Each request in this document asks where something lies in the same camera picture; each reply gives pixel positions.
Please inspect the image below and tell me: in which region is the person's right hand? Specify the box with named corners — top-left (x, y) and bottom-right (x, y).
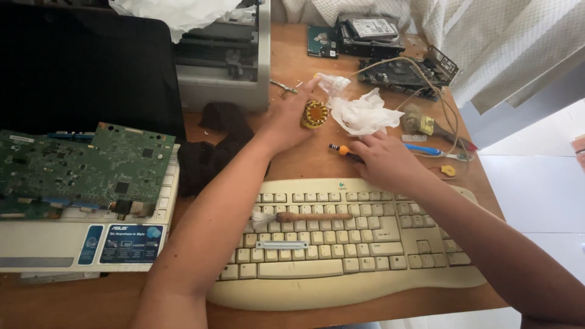
top-left (349, 130), bottom-right (429, 196)

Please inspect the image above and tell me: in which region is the person's left hand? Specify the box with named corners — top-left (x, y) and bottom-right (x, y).
top-left (257, 78), bottom-right (322, 154)

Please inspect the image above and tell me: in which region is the orange and black screwdriver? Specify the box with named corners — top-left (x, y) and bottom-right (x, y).
top-left (328, 143), bottom-right (366, 165)

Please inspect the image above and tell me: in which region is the copper wound motor stator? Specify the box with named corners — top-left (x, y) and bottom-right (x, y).
top-left (300, 100), bottom-right (330, 130)

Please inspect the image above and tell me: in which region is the crumpled white tissue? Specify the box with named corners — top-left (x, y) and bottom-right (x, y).
top-left (328, 87), bottom-right (406, 137)

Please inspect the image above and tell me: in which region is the small clear plastic bottle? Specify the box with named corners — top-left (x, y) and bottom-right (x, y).
top-left (314, 72), bottom-right (352, 98)

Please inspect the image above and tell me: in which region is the dirty old paintbrush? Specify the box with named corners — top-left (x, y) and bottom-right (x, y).
top-left (401, 104), bottom-right (479, 152)

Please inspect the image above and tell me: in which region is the blue and white toothbrush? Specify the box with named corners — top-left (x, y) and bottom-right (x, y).
top-left (404, 143), bottom-right (474, 162)

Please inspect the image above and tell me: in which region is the hard drive with green board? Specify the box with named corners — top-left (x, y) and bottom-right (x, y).
top-left (307, 25), bottom-right (339, 59)

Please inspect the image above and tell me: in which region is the black graphics card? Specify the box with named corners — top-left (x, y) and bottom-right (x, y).
top-left (357, 45), bottom-right (461, 101)

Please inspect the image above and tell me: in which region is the grey printer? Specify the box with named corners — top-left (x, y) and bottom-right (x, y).
top-left (173, 0), bottom-right (271, 113)

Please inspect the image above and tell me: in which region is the black drive unit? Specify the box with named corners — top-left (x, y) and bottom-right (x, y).
top-left (335, 14), bottom-right (407, 59)

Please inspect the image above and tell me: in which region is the silver hard drive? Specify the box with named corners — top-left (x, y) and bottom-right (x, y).
top-left (351, 17), bottom-right (400, 42)

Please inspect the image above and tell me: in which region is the black cloth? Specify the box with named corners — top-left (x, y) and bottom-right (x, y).
top-left (177, 101), bottom-right (271, 198)

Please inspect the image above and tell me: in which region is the beige computer keyboard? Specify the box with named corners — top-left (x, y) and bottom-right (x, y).
top-left (207, 177), bottom-right (488, 312)

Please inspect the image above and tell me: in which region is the small grey metal strip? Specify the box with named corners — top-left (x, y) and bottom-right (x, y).
top-left (255, 240), bottom-right (310, 250)

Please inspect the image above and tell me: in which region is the crumpled white plastic sheet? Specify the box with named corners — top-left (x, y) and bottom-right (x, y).
top-left (108, 0), bottom-right (257, 44)

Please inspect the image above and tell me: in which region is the orange object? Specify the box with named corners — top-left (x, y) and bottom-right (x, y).
top-left (571, 134), bottom-right (585, 172)

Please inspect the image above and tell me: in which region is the white laptop with black screen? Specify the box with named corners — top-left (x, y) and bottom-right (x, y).
top-left (0, 4), bottom-right (187, 276)

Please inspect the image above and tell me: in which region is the large green circuit board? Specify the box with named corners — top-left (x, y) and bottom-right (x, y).
top-left (0, 122), bottom-right (177, 221)

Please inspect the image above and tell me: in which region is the beige cable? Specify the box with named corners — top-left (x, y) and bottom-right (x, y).
top-left (351, 56), bottom-right (472, 180)

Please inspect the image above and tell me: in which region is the wooden handle cleaning brush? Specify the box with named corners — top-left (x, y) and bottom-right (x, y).
top-left (251, 210), bottom-right (354, 229)

